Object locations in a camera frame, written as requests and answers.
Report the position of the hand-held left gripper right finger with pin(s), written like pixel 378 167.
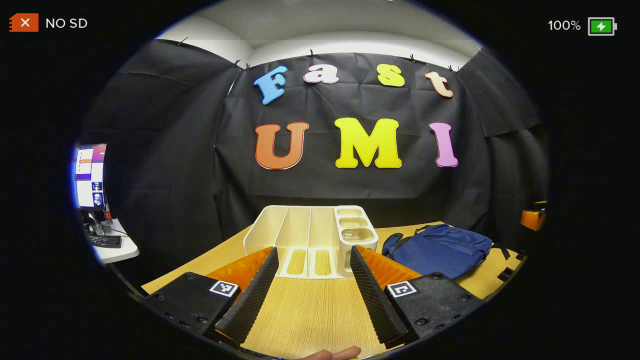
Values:
pixel 377 300

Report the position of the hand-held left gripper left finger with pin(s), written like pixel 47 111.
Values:
pixel 250 300

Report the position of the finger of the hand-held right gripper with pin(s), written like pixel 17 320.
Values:
pixel 534 217

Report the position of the white plastic bookshelf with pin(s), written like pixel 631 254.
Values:
pixel 270 230

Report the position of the blue schoolbag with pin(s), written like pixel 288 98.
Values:
pixel 440 250

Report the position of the white side desk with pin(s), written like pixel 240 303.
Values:
pixel 122 252

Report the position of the black keyboard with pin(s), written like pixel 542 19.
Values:
pixel 105 241

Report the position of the red bottle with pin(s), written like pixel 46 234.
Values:
pixel 107 212

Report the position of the computer monitor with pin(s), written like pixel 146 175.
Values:
pixel 91 175

